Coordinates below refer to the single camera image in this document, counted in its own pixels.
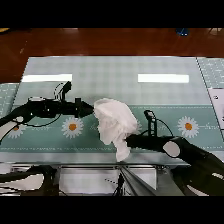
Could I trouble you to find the white garment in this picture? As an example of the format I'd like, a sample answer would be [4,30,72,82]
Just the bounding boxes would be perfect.
[92,97,139,163]

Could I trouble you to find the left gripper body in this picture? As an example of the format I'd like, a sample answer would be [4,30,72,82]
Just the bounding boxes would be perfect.
[73,97,87,119]

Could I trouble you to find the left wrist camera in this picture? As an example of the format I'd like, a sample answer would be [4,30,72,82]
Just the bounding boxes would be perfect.
[59,80,73,102]

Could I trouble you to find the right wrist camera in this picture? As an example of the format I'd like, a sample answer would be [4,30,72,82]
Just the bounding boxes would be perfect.
[143,109,158,138]

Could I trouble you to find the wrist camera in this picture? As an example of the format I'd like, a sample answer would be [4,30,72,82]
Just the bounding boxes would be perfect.
[143,109,158,138]
[59,80,73,102]

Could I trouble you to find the silver frame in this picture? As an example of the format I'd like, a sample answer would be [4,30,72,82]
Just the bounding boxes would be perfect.
[0,161,189,197]

